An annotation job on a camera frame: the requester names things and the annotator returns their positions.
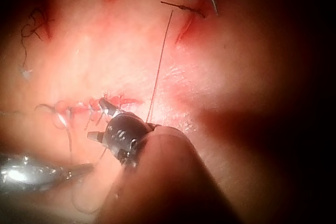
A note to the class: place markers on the blue thread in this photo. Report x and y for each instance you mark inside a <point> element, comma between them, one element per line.
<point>161,58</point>

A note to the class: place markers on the right arm needle driver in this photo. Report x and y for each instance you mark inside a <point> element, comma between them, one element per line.
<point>128,137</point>

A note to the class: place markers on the right arm needle driver jaw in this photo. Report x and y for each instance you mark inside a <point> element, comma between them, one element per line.
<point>96,136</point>
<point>108,107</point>

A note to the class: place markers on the tissue pad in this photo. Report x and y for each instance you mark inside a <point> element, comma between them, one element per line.
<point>105,64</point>

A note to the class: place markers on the left arm needle driver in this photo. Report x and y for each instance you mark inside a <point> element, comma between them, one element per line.
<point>23,172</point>

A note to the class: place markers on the dark right arm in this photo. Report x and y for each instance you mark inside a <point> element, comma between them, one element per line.
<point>170,182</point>

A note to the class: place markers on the left arm needle driver jaw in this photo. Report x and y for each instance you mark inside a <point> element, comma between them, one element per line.
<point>77,171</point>

